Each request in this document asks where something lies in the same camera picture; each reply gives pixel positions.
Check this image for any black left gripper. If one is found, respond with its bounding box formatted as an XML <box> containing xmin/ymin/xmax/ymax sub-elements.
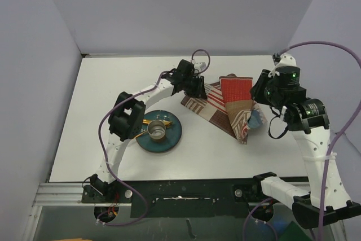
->
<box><xmin>182</xmin><ymin>75</ymin><xmax>207</xmax><ymax>99</ymax></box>

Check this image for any patchwork striped cloth placemat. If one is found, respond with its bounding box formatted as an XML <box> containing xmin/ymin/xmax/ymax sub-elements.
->
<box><xmin>181</xmin><ymin>74</ymin><xmax>267</xmax><ymax>144</ymax></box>

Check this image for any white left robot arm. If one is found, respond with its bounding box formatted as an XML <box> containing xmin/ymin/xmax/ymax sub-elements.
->
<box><xmin>90</xmin><ymin>60</ymin><xmax>210</xmax><ymax>202</ymax></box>

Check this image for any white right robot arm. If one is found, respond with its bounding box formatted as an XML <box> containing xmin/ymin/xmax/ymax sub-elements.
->
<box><xmin>250</xmin><ymin>53</ymin><xmax>360</xmax><ymax>229</ymax></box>

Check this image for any gold spoon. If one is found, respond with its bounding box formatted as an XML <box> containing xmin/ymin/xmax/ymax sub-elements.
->
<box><xmin>143</xmin><ymin>119</ymin><xmax>173</xmax><ymax>126</ymax></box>

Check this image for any blue ceramic plate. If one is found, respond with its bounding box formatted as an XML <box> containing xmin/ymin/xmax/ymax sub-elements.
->
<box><xmin>136</xmin><ymin>110</ymin><xmax>182</xmax><ymax>154</ymax></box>

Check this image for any beige metal cup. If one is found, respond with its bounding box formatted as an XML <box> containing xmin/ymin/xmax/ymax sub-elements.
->
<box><xmin>147</xmin><ymin>123</ymin><xmax>166</xmax><ymax>142</ymax></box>

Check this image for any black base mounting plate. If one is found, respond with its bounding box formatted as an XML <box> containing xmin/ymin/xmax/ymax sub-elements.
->
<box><xmin>81</xmin><ymin>178</ymin><xmax>267</xmax><ymax>218</ymax></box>

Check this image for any blue object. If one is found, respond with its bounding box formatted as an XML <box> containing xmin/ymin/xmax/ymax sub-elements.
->
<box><xmin>272</xmin><ymin>217</ymin><xmax>288</xmax><ymax>233</ymax></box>

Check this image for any green object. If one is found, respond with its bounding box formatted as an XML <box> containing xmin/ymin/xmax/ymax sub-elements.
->
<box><xmin>278</xmin><ymin>221</ymin><xmax>311</xmax><ymax>241</ymax></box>

